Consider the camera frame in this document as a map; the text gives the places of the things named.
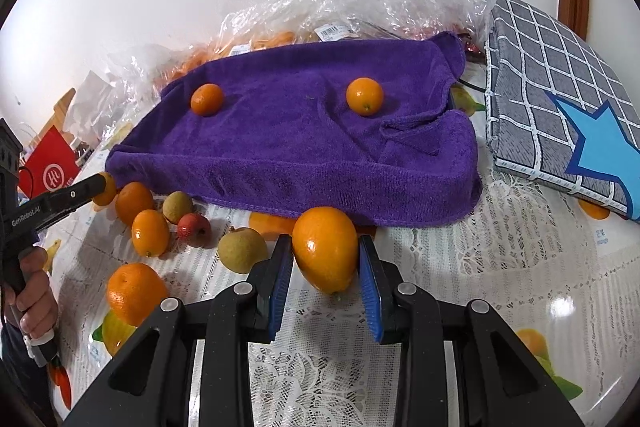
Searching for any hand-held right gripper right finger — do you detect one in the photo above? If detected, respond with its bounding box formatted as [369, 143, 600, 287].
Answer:
[357, 234, 586, 427]

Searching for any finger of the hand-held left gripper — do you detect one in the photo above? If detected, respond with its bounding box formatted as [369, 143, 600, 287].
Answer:
[42, 173, 108, 220]

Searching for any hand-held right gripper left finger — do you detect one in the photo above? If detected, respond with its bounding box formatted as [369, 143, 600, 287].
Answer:
[65, 234, 296, 427]

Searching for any small orange kumquat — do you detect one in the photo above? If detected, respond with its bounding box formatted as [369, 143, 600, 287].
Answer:
[92, 172, 119, 208]

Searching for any large oval kumquat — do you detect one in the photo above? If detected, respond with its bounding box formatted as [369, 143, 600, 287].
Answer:
[291, 206, 360, 295]

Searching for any person's left forearm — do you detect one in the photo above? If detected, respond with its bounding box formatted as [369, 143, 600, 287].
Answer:
[0, 322, 56, 427]

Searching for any person's left hand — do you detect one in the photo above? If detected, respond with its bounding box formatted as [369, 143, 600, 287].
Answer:
[4, 246, 60, 339]

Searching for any red paper bag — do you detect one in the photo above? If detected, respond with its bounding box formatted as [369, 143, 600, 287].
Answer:
[22, 128, 81, 200]

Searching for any green round fruit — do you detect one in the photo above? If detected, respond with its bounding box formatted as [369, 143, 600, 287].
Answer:
[217, 227, 271, 275]

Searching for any red lychee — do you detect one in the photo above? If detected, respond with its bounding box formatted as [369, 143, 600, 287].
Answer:
[176, 213, 212, 249]

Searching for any small tan longan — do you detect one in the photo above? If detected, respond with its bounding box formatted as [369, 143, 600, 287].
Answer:
[162, 191, 195, 224]

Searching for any orange mandarin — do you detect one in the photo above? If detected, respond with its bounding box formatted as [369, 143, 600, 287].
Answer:
[106, 263, 171, 328]

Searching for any fruit printed tablecloth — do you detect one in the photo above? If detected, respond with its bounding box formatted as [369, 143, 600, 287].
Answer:
[30, 72, 640, 427]

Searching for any purple towel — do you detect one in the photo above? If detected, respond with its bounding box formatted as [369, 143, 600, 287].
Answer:
[105, 31, 483, 228]

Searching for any plastic bag of kumquats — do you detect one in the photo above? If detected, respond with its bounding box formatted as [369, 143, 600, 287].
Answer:
[105, 27, 321, 108]

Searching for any grey checked cushion blue star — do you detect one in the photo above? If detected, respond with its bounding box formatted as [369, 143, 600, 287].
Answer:
[484, 0, 640, 223]

